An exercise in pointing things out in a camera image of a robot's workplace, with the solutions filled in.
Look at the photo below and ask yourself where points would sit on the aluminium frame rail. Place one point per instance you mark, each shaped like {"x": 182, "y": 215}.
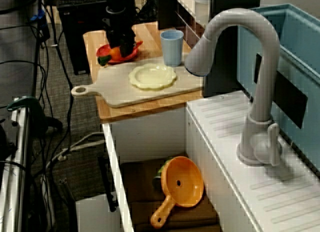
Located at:
{"x": 21, "y": 142}

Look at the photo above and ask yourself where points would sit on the white round container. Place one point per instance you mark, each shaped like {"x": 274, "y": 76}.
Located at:
{"x": 202, "y": 7}

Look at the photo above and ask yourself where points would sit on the grey toy faucet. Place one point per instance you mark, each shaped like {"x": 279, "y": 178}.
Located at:
{"x": 265, "y": 67}

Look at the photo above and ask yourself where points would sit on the blue connector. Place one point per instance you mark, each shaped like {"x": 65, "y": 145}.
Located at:
{"x": 37, "y": 16}

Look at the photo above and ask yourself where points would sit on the teal plastic bin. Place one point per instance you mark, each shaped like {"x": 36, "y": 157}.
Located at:
{"x": 300, "y": 42}

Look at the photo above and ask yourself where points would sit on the black upright post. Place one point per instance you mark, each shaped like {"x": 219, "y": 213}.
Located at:
{"x": 225, "y": 74}

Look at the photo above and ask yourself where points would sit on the black tape patch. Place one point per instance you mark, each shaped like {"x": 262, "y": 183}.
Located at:
{"x": 290, "y": 99}

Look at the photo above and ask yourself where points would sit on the light blue plastic cup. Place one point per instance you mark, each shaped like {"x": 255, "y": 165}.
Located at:
{"x": 172, "y": 50}

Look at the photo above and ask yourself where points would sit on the cream flower-shaped plate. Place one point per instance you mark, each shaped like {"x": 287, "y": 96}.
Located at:
{"x": 152, "y": 76}

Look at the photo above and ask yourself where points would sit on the orange toy strainer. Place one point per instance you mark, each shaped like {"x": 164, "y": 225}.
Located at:
{"x": 182, "y": 182}

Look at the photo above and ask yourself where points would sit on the red round plate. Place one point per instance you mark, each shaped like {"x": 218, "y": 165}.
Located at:
{"x": 102, "y": 51}

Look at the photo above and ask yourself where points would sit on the orange toy carrot green stem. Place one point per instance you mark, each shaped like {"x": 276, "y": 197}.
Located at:
{"x": 114, "y": 52}

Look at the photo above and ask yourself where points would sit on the white toy sink basin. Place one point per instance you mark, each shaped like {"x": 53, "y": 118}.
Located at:
{"x": 150, "y": 137}

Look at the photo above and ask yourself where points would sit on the black computer tower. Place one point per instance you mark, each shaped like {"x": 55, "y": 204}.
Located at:
{"x": 75, "y": 42}

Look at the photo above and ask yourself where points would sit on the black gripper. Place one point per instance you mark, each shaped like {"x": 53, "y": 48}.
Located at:
{"x": 120, "y": 27}

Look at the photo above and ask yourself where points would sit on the green clamp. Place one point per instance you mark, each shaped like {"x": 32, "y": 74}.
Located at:
{"x": 37, "y": 112}

